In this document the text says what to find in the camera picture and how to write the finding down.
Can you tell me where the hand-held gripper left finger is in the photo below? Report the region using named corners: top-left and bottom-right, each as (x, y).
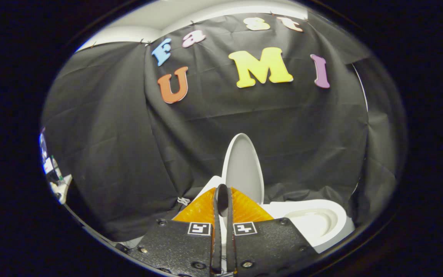
top-left (116, 184), bottom-right (225, 276)

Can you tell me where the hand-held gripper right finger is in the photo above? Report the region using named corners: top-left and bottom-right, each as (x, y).
top-left (224, 184), bottom-right (319, 276)

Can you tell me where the white toilet lid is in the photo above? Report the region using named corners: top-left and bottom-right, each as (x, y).
top-left (221, 133), bottom-right (265, 207)

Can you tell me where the black backdrop cloth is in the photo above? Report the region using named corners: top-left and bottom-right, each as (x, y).
top-left (41, 12), bottom-right (409, 243)

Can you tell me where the white stand with clutter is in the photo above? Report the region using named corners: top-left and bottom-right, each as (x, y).
top-left (39, 128), bottom-right (73, 205)

